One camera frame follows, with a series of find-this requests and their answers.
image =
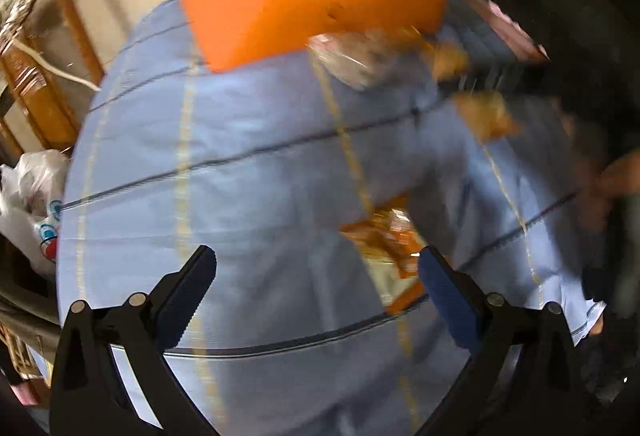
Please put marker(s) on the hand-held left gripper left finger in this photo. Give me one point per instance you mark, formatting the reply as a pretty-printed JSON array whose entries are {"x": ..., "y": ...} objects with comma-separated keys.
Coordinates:
[{"x": 187, "y": 298}]

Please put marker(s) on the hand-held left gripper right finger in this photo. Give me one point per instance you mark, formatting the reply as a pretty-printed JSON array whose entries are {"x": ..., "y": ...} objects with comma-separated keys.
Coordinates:
[{"x": 446, "y": 298}]

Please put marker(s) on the orange snack packet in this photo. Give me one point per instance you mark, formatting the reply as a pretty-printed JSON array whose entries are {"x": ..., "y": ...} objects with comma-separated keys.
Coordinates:
[{"x": 390, "y": 251}]

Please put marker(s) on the orange box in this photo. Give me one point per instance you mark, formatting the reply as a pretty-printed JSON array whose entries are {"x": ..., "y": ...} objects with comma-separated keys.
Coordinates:
[{"x": 300, "y": 11}]

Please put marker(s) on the person's right hand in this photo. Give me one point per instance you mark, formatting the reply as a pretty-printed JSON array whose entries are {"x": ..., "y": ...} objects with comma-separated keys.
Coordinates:
[{"x": 615, "y": 178}]

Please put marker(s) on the blue striped cloth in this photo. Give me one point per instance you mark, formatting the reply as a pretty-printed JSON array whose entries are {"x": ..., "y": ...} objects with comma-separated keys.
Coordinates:
[{"x": 250, "y": 166}]

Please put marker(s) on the golden bread packet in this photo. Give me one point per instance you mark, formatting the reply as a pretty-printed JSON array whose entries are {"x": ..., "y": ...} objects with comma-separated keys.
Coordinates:
[
  {"x": 487, "y": 116},
  {"x": 450, "y": 58}
]

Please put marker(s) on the white plastic bag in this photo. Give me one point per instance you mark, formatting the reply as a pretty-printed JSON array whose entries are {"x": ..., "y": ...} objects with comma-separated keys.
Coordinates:
[{"x": 30, "y": 196}]

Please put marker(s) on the wooden chair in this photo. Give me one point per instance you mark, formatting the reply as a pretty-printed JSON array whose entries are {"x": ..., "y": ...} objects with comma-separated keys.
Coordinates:
[{"x": 45, "y": 101}]

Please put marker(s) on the clear snack packet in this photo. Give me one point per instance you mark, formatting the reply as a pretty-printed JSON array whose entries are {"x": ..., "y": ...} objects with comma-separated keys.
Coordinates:
[{"x": 360, "y": 58}]

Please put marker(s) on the pink cloth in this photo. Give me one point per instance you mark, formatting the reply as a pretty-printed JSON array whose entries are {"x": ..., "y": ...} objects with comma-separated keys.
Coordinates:
[{"x": 500, "y": 23}]

